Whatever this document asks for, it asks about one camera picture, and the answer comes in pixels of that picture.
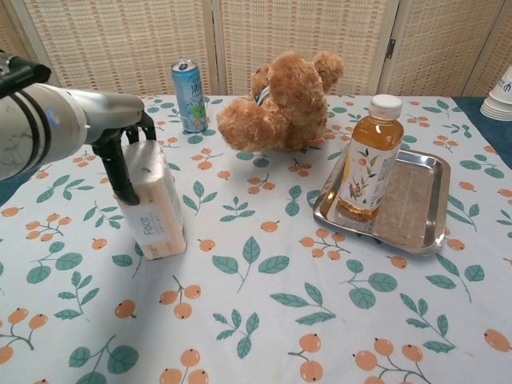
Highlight amber tea bottle white cap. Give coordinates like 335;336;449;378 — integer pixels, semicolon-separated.
337;94;405;223

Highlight light blue drink can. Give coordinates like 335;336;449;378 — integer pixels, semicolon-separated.
170;60;209;134

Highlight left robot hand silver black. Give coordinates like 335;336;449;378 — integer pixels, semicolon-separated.
67;90;158;206

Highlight stack of white paper cups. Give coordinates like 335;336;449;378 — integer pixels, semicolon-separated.
479;63;512;121

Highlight floral fruit print tablecloth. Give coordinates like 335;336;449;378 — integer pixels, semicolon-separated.
0;94;512;384

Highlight rectangular stainless steel tray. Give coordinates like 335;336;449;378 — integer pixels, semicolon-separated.
312;150;452;257

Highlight woven folding screen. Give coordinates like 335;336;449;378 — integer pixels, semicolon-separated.
0;0;512;99

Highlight brown teddy bear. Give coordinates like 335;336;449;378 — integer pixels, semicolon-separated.
216;50;345;153

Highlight white facial tissue pack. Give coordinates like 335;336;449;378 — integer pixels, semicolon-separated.
113;139;188;262

